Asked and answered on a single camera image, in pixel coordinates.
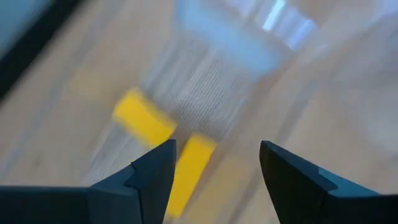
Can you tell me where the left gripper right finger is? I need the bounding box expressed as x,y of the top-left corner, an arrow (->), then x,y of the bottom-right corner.
259,140 -> 398,224

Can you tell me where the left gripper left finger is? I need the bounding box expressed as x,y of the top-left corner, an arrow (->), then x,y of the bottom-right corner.
0,139 -> 177,224

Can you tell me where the yellow wooden block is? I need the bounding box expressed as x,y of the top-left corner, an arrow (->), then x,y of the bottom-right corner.
164,133 -> 218,218

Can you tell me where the small yellow wooden cube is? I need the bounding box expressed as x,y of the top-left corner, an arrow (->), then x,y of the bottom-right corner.
111,87 -> 178,149

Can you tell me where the clear plastic tray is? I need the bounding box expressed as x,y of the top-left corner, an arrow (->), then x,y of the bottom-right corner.
80,0 -> 330,218

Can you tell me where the black aluminium table frame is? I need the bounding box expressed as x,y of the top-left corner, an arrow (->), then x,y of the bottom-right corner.
0,0 -> 85,100

